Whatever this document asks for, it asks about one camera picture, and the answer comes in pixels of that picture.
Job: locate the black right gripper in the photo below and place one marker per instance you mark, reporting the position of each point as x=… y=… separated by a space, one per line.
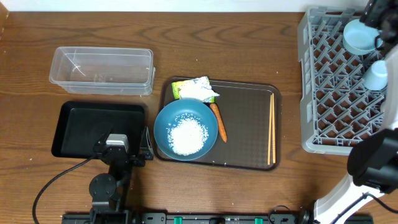
x=372 y=16

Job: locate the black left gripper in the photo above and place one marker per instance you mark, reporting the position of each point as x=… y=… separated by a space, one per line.
x=148 y=150

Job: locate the light blue bowl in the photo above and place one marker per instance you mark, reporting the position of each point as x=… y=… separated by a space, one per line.
x=359 y=39

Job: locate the wooden chopstick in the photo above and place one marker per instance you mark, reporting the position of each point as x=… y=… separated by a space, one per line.
x=269 y=132
x=273 y=129

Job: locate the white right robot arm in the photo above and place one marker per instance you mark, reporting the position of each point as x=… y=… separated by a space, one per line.
x=371 y=174

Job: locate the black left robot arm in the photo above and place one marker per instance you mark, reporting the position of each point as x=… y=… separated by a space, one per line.
x=109 y=190

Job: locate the grey dishwasher rack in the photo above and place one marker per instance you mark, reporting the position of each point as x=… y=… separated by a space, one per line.
x=336 y=110

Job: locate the pile of white rice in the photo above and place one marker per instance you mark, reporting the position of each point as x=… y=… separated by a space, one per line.
x=187 y=135

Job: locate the dark blue plate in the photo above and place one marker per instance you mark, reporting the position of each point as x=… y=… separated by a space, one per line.
x=179 y=107

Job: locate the light blue cup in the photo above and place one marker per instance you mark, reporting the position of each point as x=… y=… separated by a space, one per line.
x=375 y=78

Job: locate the black plastic bin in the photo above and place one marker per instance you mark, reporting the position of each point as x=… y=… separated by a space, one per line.
x=81 y=124

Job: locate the orange carrot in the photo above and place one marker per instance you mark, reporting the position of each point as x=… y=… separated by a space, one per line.
x=221 y=127

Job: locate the crumpled yellow snack wrapper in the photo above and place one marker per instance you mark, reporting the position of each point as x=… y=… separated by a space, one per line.
x=194 y=89

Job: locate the clear plastic bin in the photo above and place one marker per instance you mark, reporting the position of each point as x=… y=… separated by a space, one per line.
x=103 y=70

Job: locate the brown serving tray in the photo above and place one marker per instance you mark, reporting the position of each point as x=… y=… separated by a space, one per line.
x=244 y=108

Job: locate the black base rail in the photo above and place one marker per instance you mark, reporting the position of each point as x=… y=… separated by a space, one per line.
x=162 y=218

